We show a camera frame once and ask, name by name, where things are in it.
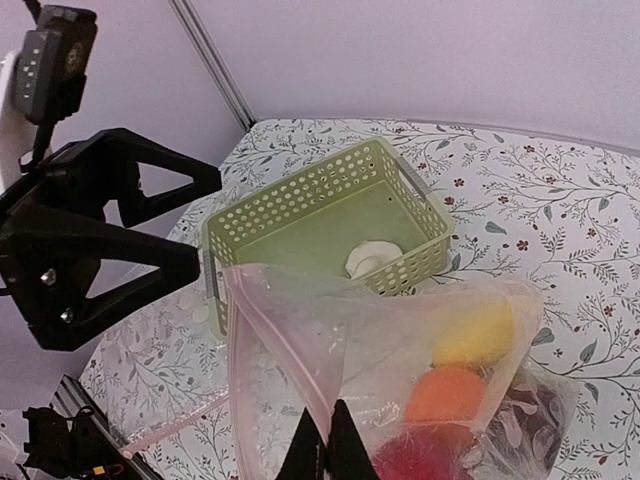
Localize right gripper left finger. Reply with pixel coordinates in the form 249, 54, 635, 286
277, 409, 325, 480

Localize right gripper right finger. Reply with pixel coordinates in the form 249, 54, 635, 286
327, 399, 379, 480

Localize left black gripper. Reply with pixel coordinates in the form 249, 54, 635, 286
1, 128, 222, 351

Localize red toy apple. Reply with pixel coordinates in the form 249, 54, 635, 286
371, 429, 472, 480

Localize clear zip top bag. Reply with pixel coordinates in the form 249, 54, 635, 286
219, 263, 581, 480

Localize orange toy orange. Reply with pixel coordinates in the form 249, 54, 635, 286
404, 365, 485, 446

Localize yellow toy mango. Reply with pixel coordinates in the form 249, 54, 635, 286
432, 298, 514, 370

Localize dark red toy fruit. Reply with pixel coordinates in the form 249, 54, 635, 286
472, 365, 579, 479

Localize white toy garlic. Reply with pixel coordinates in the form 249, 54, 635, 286
345, 240, 403, 279

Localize left clear dotted bag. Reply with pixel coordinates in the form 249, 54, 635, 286
79, 184, 241, 456

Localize green perforated plastic basket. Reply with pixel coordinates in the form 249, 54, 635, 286
202, 137, 454, 340

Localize floral table mat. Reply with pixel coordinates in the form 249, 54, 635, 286
79, 118, 640, 480

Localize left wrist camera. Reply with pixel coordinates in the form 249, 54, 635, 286
1, 1, 98, 191

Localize left aluminium frame post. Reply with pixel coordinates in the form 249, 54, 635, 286
169, 0, 257, 132

